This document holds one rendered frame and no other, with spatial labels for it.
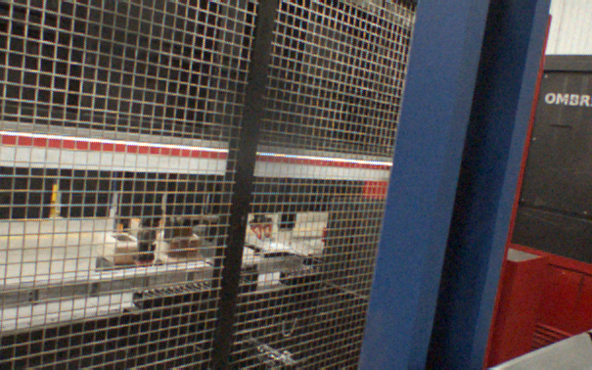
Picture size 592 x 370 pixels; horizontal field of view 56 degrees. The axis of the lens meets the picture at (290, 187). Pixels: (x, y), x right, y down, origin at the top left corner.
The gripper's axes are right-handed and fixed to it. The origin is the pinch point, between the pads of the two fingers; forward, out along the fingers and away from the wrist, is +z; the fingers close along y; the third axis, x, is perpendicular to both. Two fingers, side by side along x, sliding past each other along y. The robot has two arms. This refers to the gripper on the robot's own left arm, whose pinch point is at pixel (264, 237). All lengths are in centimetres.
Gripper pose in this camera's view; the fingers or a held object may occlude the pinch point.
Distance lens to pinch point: 267.3
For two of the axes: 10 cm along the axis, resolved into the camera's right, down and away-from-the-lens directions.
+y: 6.9, 0.4, 7.3
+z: 2.3, 9.4, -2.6
